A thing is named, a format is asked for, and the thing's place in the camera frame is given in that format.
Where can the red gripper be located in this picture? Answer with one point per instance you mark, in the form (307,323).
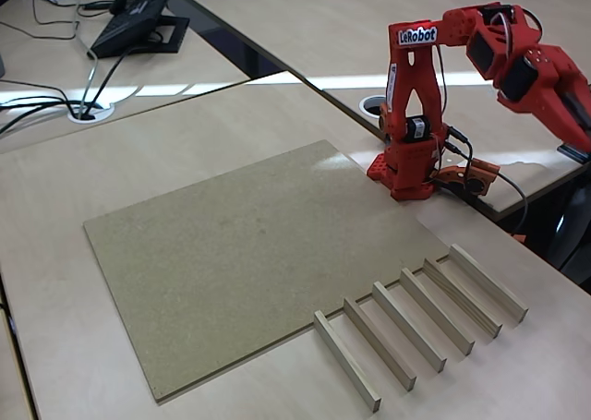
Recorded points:
(564,98)

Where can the black office chair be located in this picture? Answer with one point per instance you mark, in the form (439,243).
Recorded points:
(575,235)

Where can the small orange plastic part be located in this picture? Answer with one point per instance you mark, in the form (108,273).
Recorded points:
(519,237)

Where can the black clamp-mounted stand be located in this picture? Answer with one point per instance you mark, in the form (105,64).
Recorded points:
(570,154)

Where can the wooden stick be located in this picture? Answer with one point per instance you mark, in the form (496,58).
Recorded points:
(409,326)
(347,361)
(379,343)
(463,298)
(436,311)
(487,282)

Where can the brown MDF board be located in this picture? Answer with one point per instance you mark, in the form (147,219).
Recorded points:
(208,263)

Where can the black desk phone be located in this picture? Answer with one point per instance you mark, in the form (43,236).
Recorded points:
(129,23)

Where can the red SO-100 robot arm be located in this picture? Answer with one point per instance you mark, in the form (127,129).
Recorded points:
(415,76)

